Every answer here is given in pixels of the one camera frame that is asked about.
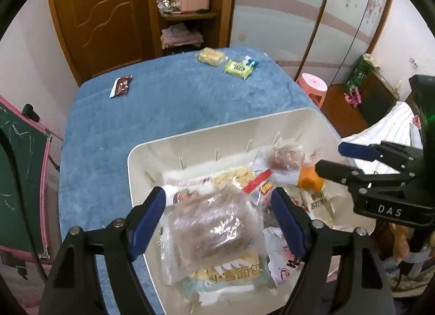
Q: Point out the wooden door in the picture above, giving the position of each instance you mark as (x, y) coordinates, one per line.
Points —
(102, 16)

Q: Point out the white bread packet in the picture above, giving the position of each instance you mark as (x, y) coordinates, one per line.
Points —
(231, 276)

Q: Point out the wooden shelf unit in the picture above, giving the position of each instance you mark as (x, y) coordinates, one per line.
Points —
(224, 6)

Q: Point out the dark red snack packet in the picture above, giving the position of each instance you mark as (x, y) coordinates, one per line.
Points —
(120, 86)

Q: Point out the white red fruit packet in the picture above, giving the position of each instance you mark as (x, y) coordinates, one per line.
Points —
(282, 262)

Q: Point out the green chalkboard pink frame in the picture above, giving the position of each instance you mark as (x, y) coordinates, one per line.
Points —
(20, 179)

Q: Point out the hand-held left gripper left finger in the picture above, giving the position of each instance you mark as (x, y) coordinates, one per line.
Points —
(149, 220)

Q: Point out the brown plush toy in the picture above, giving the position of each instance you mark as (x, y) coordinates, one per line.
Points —
(390, 238)

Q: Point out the wooden cabinet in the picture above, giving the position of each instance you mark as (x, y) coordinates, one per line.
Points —
(373, 104)

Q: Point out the small clear brown snack packet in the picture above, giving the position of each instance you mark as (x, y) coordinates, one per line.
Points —
(287, 155)

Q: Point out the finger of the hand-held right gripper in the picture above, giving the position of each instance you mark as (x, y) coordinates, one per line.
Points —
(340, 174)
(356, 151)

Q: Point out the white red printed packet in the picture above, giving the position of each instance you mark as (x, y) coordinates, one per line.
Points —
(187, 187)

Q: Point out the red clear dried fruit packet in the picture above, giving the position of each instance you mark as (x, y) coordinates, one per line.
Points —
(210, 230)

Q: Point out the green snack packet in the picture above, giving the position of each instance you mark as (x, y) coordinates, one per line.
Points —
(238, 69)

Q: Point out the pink plastic stool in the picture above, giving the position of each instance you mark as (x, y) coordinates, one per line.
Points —
(314, 87)

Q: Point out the beige cracker packet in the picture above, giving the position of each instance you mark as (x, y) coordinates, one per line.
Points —
(317, 204)

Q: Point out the white plastic basket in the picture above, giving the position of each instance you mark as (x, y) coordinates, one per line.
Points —
(210, 145)

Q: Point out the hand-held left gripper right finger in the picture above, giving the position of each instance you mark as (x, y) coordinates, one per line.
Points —
(289, 223)

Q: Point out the white orange snack packet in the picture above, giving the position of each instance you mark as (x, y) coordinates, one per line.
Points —
(309, 179)

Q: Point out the clear yellow cracker packet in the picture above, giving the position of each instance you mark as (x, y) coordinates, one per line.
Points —
(234, 177)
(210, 56)

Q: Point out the pink plastic toy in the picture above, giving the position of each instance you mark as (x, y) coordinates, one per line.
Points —
(352, 97)

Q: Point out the folded pink cloths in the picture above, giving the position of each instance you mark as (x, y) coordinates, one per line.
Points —
(180, 34)

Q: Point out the plaid bed sheet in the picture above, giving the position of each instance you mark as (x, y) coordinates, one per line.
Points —
(397, 124)

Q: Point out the white wall socket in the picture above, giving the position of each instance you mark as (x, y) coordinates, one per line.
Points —
(413, 63)

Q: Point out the floral wardrobe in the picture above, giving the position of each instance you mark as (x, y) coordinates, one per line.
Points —
(289, 19)

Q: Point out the blue white snack packet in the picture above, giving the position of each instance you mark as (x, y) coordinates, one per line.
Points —
(251, 61)

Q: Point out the green bag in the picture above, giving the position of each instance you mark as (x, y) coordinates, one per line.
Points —
(358, 75)

